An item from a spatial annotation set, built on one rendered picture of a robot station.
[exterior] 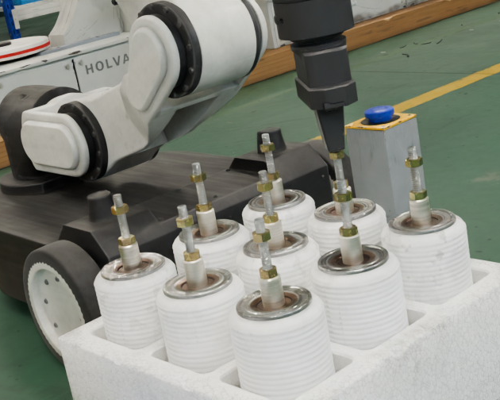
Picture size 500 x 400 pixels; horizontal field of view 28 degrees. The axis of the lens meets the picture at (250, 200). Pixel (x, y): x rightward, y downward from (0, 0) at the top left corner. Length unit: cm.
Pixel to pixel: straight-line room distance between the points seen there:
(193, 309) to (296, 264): 14
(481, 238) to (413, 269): 68
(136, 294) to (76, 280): 32
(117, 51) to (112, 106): 165
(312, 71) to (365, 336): 30
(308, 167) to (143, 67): 38
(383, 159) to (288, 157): 38
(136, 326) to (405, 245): 31
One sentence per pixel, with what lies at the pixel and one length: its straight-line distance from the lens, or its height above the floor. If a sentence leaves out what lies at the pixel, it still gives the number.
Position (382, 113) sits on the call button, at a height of 33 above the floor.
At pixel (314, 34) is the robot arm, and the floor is 47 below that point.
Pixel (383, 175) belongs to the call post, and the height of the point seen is 25.
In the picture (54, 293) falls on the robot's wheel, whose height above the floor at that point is 12.
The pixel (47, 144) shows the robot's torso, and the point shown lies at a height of 28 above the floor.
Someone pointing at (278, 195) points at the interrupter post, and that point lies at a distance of 128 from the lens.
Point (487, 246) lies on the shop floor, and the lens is 174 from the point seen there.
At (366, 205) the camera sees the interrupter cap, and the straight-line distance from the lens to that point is 121.
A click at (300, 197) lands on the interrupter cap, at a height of 25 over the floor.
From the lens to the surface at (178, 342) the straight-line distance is 105.
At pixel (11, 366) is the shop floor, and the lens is 163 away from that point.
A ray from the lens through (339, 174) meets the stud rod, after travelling 119.
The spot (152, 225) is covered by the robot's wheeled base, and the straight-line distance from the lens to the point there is 150.
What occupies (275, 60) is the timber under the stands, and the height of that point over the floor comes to 5.
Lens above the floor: 63
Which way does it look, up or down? 17 degrees down
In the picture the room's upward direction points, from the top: 11 degrees counter-clockwise
